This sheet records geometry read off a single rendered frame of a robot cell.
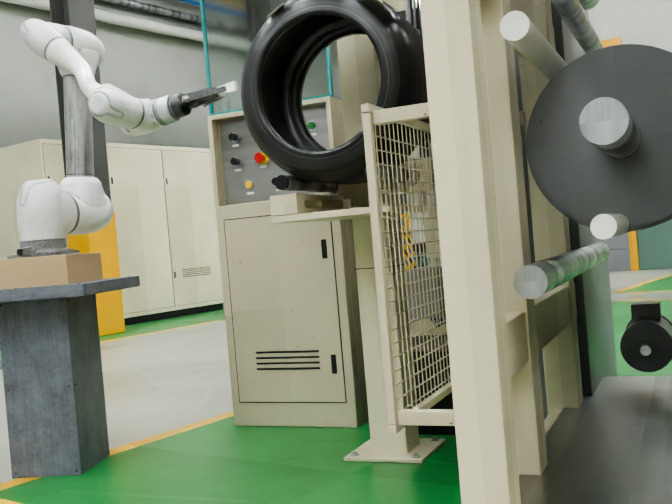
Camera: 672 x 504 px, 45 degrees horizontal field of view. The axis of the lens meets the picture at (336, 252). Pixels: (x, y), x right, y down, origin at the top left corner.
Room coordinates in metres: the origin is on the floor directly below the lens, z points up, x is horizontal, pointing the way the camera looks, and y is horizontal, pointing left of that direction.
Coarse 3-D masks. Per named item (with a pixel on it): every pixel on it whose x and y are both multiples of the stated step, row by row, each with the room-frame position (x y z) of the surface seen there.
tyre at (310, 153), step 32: (320, 0) 2.28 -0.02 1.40; (352, 0) 2.25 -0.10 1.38; (288, 32) 2.51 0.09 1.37; (320, 32) 2.57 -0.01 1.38; (352, 32) 2.53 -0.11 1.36; (384, 32) 2.21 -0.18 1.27; (416, 32) 2.37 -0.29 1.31; (256, 64) 2.37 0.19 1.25; (288, 64) 2.61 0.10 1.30; (384, 64) 2.21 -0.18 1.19; (416, 64) 2.23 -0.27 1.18; (256, 96) 2.37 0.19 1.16; (288, 96) 2.62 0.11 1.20; (384, 96) 2.21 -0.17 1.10; (416, 96) 2.24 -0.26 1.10; (256, 128) 2.38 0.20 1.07; (288, 128) 2.62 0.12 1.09; (288, 160) 2.34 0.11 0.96; (320, 160) 2.30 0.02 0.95; (352, 160) 2.27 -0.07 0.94; (384, 160) 2.30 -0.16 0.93
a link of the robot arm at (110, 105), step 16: (48, 48) 2.80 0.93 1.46; (64, 48) 2.79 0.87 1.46; (64, 64) 2.79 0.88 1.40; (80, 64) 2.74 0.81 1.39; (80, 80) 2.60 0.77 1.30; (96, 96) 2.45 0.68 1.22; (112, 96) 2.46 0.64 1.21; (128, 96) 2.53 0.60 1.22; (96, 112) 2.46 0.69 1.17; (112, 112) 2.47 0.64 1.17; (128, 112) 2.51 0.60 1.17; (128, 128) 2.60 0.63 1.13
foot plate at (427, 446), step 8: (368, 440) 2.82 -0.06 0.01; (424, 440) 2.76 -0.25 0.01; (432, 440) 2.74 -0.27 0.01; (440, 440) 2.74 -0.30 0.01; (360, 448) 2.72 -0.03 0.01; (368, 448) 2.72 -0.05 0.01; (416, 448) 2.66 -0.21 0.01; (424, 448) 2.66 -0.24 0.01; (432, 448) 2.65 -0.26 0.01; (352, 456) 2.63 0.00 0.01; (360, 456) 2.62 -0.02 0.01; (368, 456) 2.62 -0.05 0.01; (376, 456) 2.61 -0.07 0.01; (384, 456) 2.60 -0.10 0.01; (392, 456) 2.59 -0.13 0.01; (400, 456) 2.58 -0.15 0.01; (408, 456) 2.57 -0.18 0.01; (416, 456) 2.55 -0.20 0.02; (424, 456) 2.56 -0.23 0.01
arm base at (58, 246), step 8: (40, 240) 2.79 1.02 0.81; (48, 240) 2.81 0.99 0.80; (56, 240) 2.83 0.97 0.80; (64, 240) 2.87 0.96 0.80; (24, 248) 2.75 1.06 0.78; (32, 248) 2.78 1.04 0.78; (40, 248) 2.79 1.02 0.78; (48, 248) 2.80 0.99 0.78; (56, 248) 2.82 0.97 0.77; (64, 248) 2.86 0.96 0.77; (8, 256) 2.80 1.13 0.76; (16, 256) 2.80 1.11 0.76; (24, 256) 2.78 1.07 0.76; (32, 256) 2.78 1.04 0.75
